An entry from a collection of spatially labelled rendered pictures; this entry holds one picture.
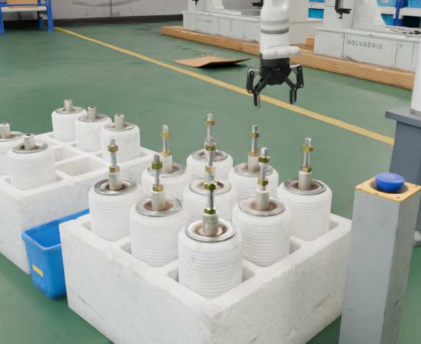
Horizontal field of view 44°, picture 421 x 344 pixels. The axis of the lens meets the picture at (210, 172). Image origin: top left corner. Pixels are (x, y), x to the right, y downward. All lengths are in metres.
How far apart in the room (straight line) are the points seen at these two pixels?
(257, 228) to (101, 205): 0.27
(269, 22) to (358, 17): 2.51
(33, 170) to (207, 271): 0.54
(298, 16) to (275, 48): 3.14
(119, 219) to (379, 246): 0.42
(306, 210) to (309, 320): 0.19
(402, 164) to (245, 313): 0.67
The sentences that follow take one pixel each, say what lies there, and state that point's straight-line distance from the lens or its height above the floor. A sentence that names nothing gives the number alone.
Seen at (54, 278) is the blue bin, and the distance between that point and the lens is 1.06.
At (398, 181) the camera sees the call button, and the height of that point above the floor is 0.33.
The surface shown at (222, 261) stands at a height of 0.23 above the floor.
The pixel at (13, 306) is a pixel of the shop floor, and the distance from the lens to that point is 1.10.
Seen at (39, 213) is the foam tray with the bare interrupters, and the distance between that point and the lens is 1.15.
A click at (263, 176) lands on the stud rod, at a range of 0.81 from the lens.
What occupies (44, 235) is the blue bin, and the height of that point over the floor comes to 0.10.
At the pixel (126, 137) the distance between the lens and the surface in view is 1.26.
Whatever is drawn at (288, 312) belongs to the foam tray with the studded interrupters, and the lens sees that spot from 0.86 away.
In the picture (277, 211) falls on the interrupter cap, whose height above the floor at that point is 0.25.
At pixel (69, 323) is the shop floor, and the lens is 1.03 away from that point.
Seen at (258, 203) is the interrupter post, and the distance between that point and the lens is 0.83.
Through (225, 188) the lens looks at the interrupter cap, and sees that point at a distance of 0.90.
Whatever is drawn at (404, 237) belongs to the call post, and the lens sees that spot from 0.80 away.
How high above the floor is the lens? 0.60
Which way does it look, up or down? 21 degrees down
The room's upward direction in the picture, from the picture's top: straight up
